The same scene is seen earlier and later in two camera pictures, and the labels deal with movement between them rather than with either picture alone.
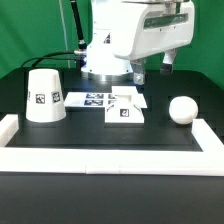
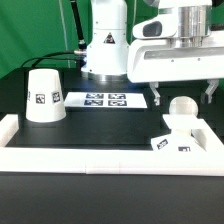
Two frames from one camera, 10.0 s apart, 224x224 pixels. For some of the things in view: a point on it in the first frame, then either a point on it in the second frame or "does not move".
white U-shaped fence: x=141 y=162 does not move
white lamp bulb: x=183 y=110 does not move
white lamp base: x=127 y=107 to x=182 y=140
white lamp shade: x=45 y=96 does not move
